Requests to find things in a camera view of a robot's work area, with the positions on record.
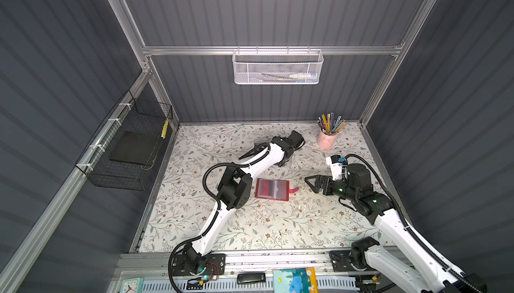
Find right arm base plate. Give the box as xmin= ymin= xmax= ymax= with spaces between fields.
xmin=329 ymin=249 xmax=377 ymax=272

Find black stapler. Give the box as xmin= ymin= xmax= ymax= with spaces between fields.
xmin=236 ymin=272 xmax=266 ymax=285

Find colourful picture book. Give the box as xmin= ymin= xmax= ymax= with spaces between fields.
xmin=273 ymin=268 xmax=319 ymax=293

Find black wire wall basket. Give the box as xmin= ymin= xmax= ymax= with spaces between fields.
xmin=76 ymin=95 xmax=173 ymax=191

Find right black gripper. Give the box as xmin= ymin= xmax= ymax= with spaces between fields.
xmin=304 ymin=174 xmax=357 ymax=202

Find pink pen cup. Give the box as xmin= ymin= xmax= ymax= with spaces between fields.
xmin=317 ymin=131 xmax=337 ymax=150

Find right black corrugated cable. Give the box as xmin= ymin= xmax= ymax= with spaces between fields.
xmin=344 ymin=153 xmax=479 ymax=293

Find markers in white basket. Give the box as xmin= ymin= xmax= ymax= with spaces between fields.
xmin=261 ymin=72 xmax=319 ymax=83

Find small teal clock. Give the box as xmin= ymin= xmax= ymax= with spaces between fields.
xmin=119 ymin=278 xmax=144 ymax=293

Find pens in pink cup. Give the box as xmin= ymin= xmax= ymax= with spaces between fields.
xmin=317 ymin=112 xmax=347 ymax=136

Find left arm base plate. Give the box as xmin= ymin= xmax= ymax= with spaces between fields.
xmin=168 ymin=253 xmax=226 ymax=276

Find clear plastic organizer box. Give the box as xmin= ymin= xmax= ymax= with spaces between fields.
xmin=255 ymin=140 xmax=276 ymax=155

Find red card holder wallet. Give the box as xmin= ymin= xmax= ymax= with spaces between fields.
xmin=255 ymin=179 xmax=298 ymax=201

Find white wire mesh basket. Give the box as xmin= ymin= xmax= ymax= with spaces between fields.
xmin=232 ymin=48 xmax=324 ymax=85

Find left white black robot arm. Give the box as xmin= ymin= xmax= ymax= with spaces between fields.
xmin=177 ymin=131 xmax=305 ymax=274

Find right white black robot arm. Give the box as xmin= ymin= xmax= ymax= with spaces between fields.
xmin=305 ymin=163 xmax=487 ymax=292

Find yellow tag on basket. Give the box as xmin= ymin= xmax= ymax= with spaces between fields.
xmin=160 ymin=119 xmax=169 ymax=139

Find black corrugated cable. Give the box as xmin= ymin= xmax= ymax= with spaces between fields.
xmin=344 ymin=153 xmax=479 ymax=293
xmin=167 ymin=142 xmax=274 ymax=293

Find left black corrugated cable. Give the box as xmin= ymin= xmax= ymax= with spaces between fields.
xmin=167 ymin=142 xmax=274 ymax=293

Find black pad in basket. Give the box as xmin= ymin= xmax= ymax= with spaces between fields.
xmin=109 ymin=131 xmax=161 ymax=165

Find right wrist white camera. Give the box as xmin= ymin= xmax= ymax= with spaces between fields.
xmin=326 ymin=155 xmax=348 ymax=181

